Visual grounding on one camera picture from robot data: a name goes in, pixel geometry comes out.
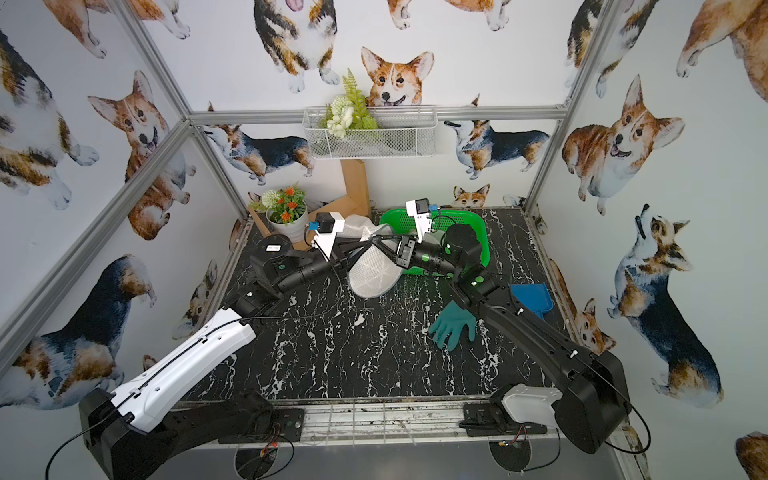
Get white plant pot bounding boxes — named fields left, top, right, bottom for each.
left=267, top=207, right=308, bottom=243

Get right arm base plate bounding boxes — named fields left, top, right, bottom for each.
left=458, top=403, right=548, bottom=437

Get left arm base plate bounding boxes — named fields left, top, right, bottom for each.
left=218, top=408, right=306, bottom=444

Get teal rubber glove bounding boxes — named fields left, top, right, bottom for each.
left=428, top=301, right=477, bottom=352

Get green plastic basket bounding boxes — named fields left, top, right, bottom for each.
left=379, top=207, right=492, bottom=277

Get artificial flower plant in pot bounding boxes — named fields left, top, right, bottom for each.
left=249, top=184, right=308, bottom=225

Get artificial fern and white flowers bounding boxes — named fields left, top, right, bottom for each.
left=318, top=69, right=378, bottom=139

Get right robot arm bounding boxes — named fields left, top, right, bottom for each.
left=370, top=224, right=631, bottom=454

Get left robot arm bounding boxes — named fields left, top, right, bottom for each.
left=79, top=233, right=370, bottom=479

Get wooden shelf stand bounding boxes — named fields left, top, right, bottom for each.
left=247, top=159, right=371, bottom=251

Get white wire wall basket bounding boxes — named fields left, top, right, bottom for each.
left=302, top=107, right=438, bottom=159

